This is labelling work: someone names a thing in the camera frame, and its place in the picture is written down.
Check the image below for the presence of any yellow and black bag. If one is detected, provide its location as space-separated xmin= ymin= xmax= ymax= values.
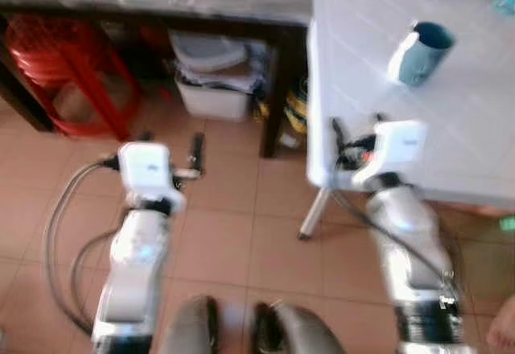
xmin=285 ymin=79 xmax=311 ymax=139

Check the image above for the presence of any white lidded plastic bin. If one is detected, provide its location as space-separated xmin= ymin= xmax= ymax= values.
xmin=168 ymin=31 xmax=267 ymax=123

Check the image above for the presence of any white metal table leg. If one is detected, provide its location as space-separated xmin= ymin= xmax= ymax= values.
xmin=299 ymin=185 xmax=333 ymax=241

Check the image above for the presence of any blue ceramic mug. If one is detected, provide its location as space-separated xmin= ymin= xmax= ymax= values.
xmin=387 ymin=21 xmax=455 ymax=88

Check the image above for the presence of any red plastic stool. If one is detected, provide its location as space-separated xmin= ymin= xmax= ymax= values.
xmin=3 ymin=14 xmax=142 ymax=140

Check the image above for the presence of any grey robot left leg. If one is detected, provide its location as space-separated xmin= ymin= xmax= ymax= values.
xmin=156 ymin=295 xmax=220 ymax=354

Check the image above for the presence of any grey robot leg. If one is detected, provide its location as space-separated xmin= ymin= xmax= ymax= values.
xmin=253 ymin=299 xmax=348 ymax=354
xmin=156 ymin=295 xmax=220 ymax=354

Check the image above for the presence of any grey wooden side table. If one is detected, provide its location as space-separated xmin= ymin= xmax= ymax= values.
xmin=0 ymin=0 xmax=314 ymax=158

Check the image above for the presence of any grey robot right leg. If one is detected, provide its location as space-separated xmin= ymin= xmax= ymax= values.
xmin=253 ymin=299 xmax=348 ymax=354

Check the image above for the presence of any person's bare foot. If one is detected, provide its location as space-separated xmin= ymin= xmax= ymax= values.
xmin=486 ymin=295 xmax=515 ymax=352

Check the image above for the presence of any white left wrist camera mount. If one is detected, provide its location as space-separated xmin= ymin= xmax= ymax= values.
xmin=117 ymin=141 xmax=175 ymax=199

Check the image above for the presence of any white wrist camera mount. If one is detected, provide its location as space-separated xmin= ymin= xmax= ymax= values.
xmin=352 ymin=120 xmax=428 ymax=191
xmin=117 ymin=141 xmax=175 ymax=199

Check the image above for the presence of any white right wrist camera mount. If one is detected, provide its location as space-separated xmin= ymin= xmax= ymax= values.
xmin=352 ymin=120 xmax=428 ymax=191

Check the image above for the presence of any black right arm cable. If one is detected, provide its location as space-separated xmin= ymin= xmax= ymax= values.
xmin=332 ymin=187 xmax=456 ymax=292

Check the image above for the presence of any long black left arm cable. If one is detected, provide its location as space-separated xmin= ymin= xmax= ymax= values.
xmin=43 ymin=159 xmax=123 ymax=336

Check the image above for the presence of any short black left arm cable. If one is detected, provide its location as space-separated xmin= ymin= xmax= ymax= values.
xmin=68 ymin=229 xmax=120 ymax=311

